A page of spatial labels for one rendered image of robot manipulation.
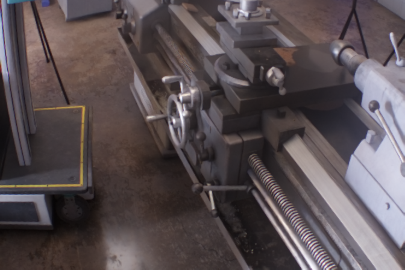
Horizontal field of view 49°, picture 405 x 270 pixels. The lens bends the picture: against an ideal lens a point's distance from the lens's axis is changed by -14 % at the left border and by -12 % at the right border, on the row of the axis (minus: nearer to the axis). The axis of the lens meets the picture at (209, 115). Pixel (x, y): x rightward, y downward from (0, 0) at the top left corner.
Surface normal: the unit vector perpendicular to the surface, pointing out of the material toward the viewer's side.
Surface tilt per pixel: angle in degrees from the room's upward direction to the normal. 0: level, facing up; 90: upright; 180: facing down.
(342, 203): 36
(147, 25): 90
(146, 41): 90
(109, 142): 0
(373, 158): 62
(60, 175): 0
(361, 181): 90
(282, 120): 0
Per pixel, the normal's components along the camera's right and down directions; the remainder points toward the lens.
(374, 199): -0.93, 0.16
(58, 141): 0.05, -0.83
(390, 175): -0.79, -0.25
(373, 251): -0.50, -0.58
